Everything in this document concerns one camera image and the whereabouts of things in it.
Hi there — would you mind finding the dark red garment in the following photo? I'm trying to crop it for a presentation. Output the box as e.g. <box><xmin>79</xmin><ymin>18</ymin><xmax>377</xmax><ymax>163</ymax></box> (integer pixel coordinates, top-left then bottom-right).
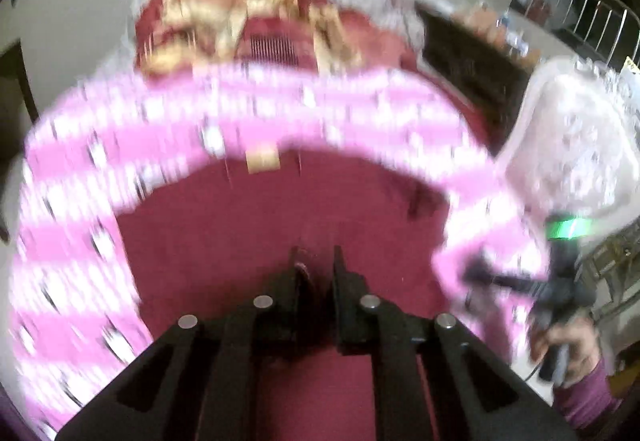
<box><xmin>115</xmin><ymin>147</ymin><xmax>511</xmax><ymax>441</ymax></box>

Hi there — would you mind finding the light floral duvet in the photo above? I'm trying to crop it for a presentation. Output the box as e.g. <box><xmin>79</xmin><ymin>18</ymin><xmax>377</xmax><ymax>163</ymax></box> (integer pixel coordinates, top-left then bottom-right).
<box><xmin>497</xmin><ymin>56</ymin><xmax>639</xmax><ymax>237</ymax></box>

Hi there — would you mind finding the pink penguin bed sheet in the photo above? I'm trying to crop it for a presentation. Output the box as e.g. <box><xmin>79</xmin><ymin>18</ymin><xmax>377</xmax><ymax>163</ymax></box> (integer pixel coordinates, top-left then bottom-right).
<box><xmin>9</xmin><ymin>64</ymin><xmax>547</xmax><ymax>440</ymax></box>

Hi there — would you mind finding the right hand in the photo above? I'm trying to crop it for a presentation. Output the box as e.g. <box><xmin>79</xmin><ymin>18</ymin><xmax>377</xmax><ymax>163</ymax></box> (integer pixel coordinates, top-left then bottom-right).
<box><xmin>528</xmin><ymin>315</ymin><xmax>601</xmax><ymax>388</ymax></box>

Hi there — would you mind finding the metal railing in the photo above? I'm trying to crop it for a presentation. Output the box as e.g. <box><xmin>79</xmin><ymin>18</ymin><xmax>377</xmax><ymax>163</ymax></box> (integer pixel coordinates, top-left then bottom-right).
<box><xmin>524</xmin><ymin>0</ymin><xmax>639</xmax><ymax>70</ymax></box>

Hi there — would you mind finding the red yellow floral blanket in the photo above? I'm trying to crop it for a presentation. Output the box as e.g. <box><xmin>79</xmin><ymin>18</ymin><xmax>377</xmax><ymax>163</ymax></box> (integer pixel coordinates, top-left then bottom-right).
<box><xmin>134</xmin><ymin>0</ymin><xmax>416</xmax><ymax>78</ymax></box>

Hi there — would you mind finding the purple right sleeve forearm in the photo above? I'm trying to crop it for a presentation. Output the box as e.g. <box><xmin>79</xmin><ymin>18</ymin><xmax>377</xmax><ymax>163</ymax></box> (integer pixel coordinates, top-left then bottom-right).
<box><xmin>552</xmin><ymin>361</ymin><xmax>622</xmax><ymax>439</ymax></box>

